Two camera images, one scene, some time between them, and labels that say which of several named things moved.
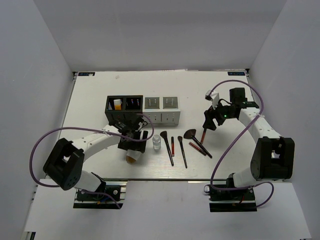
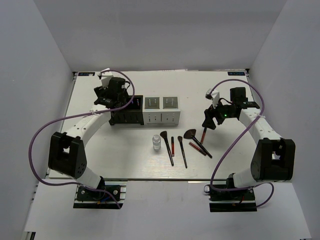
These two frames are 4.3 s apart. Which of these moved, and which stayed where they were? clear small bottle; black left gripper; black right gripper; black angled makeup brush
Moved: black left gripper
Stayed: black right gripper; black angled makeup brush; clear small bottle
